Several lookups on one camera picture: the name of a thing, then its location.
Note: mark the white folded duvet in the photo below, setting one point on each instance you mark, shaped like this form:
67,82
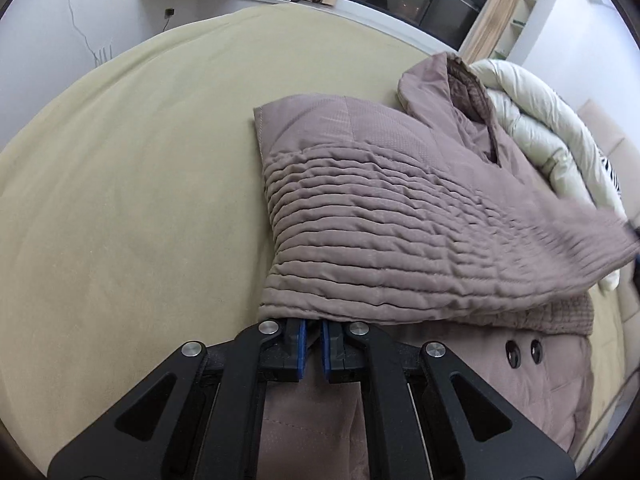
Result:
540,110

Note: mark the white wall shelf unit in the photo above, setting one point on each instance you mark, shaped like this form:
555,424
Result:
520,20

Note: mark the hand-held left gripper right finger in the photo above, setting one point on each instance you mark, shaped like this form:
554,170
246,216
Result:
326,352

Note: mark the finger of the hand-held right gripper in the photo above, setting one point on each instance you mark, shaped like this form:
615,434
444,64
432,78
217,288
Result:
634,231

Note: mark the white router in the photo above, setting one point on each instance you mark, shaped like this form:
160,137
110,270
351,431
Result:
105,56

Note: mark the beige padded headboard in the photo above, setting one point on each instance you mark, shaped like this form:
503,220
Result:
600,120

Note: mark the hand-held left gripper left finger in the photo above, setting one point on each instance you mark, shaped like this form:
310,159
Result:
299,352

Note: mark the bed with olive sheet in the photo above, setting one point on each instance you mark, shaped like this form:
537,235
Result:
125,185

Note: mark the mauve quilted down jacket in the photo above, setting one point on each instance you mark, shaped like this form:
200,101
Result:
375,210

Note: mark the zebra striped pillow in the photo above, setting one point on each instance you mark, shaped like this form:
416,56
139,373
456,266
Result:
611,170

